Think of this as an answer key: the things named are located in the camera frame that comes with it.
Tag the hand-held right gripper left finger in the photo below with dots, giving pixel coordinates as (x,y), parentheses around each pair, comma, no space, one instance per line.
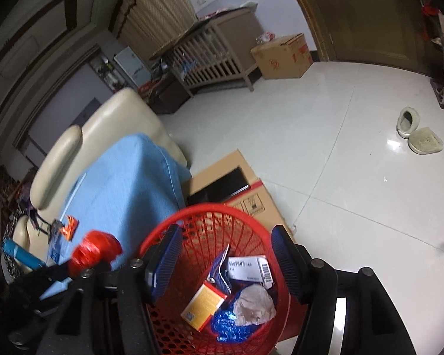
(166,259)

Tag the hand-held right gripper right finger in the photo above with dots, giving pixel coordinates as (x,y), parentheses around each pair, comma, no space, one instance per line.
(285,262)

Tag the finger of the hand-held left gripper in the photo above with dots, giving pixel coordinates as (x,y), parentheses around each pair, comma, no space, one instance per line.
(61,271)

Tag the white box with barcode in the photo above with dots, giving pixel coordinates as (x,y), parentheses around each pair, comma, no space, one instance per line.
(248,266)

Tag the red plastic bag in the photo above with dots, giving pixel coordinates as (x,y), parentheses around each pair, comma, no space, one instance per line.
(96,247)

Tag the white paper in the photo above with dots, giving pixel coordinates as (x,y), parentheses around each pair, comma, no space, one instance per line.
(253,305)

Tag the blue and white carton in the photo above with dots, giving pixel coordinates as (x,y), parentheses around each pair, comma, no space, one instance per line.
(218,270)

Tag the red plastic basket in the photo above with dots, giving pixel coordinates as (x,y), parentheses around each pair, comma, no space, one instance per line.
(207,222)

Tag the yellow box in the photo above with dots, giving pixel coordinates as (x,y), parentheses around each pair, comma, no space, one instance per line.
(203,305)

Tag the blue foil packet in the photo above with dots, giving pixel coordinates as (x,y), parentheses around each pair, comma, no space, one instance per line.
(225,325)

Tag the blue thermos bottle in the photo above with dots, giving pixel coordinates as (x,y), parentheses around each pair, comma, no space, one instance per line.
(22,253)

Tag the clear packet with orange print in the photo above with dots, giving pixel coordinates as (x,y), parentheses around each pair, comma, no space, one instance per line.
(68,227)

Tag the flat cardboard box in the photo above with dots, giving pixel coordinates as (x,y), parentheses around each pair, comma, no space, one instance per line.
(259,199)

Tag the blue tablecloth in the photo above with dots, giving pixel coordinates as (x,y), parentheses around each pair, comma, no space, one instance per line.
(125,192)

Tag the black flat panel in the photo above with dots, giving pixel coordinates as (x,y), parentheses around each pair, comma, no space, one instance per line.
(222,188)

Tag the cream leather sofa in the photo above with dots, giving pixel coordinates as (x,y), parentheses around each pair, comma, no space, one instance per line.
(114,118)

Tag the dark low cabinet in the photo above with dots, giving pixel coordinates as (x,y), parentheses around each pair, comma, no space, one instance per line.
(170,96)

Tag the red printed box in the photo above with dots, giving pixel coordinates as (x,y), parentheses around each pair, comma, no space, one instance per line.
(150,87)

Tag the beige slipper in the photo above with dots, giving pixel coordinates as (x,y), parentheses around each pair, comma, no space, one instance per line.
(425,141)
(409,122)

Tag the white appliance box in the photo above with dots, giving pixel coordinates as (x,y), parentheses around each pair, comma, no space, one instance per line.
(131,66)

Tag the wooden crib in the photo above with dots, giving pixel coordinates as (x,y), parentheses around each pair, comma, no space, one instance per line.
(214,63)

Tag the cardboard box with red print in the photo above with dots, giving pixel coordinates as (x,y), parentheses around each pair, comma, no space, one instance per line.
(281,59)

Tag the dark panelled door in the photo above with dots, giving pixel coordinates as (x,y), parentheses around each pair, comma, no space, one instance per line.
(29,44)

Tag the brown curtain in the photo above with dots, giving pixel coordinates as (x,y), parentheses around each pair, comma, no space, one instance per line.
(159,7)

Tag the golden wooden door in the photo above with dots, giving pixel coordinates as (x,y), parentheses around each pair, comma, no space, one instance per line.
(355,14)

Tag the wall shelf with bottles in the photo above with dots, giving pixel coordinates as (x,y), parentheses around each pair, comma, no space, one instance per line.
(107,72)

